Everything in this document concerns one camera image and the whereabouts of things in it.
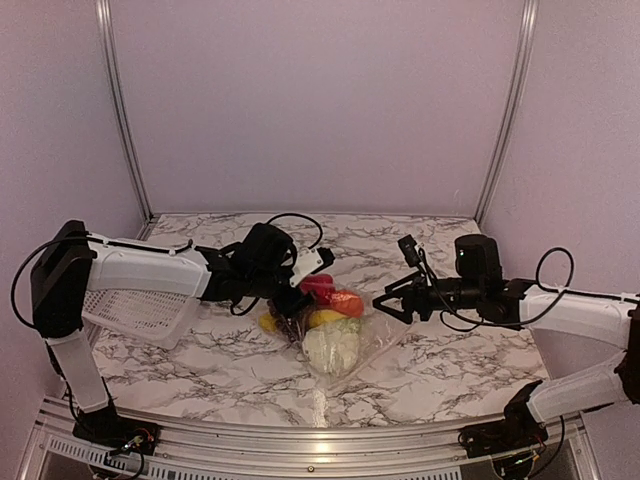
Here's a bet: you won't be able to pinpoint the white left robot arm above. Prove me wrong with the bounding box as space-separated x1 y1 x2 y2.
28 220 324 445

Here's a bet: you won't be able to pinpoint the clear zip top bag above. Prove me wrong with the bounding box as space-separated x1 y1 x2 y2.
257 275 409 387

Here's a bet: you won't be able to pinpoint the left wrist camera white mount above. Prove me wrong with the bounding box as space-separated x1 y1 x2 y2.
289 247 335 287

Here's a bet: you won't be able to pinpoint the left aluminium corner post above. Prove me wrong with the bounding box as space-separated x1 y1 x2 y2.
95 0 154 225

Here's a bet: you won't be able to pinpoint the purple fake grapes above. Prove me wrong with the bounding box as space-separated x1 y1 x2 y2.
269 307 313 343

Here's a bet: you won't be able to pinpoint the right aluminium corner post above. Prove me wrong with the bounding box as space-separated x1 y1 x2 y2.
474 0 540 227

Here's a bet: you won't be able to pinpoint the aluminium corner post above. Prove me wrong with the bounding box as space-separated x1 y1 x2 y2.
474 0 540 227
95 0 154 225

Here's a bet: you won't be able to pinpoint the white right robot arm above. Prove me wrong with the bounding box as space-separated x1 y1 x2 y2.
373 234 639 448

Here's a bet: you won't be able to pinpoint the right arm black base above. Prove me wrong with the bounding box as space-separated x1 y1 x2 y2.
458 380 548 458

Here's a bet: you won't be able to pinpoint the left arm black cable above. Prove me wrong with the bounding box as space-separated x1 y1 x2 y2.
9 213 324 326

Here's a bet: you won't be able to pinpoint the aluminium front rail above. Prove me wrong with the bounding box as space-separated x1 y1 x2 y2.
19 394 601 480

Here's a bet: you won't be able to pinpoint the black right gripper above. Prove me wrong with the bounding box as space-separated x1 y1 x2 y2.
373 270 484 324

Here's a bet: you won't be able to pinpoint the red fake pepper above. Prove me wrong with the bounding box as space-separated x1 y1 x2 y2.
299 274 336 304

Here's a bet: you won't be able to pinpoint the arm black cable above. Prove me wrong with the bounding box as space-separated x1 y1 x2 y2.
439 248 576 334
9 213 324 326

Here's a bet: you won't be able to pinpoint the white perforated plastic basket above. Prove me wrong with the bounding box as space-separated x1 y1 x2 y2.
82 289 200 350

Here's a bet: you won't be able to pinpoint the peach fake fruit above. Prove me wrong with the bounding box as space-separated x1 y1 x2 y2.
258 313 280 333

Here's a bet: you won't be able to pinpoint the yellow fake lemon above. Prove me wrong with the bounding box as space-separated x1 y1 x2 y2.
309 309 344 329

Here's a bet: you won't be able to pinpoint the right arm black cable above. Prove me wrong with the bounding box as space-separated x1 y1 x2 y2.
439 248 576 334

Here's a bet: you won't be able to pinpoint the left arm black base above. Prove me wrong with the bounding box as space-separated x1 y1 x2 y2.
70 399 160 455

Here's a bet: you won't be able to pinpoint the orange fake carrot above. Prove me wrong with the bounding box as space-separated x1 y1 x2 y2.
329 290 365 318

